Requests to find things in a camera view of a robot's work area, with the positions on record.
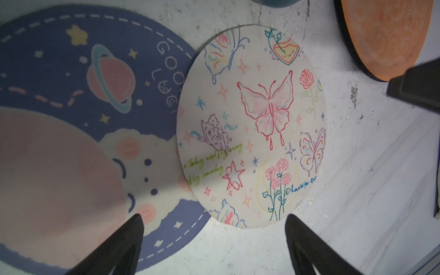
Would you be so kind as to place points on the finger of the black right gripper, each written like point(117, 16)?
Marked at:
point(419, 85)

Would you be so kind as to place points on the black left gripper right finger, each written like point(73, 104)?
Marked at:
point(309, 253)

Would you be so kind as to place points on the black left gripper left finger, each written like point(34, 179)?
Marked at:
point(117, 255)

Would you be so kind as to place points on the teal storage box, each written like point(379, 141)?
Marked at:
point(276, 3)

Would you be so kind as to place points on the orange round coaster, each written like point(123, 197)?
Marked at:
point(385, 38)

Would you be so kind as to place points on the white butterfly round coaster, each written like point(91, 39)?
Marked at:
point(252, 126)

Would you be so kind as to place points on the purple planet round coaster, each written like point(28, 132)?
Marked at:
point(89, 100)

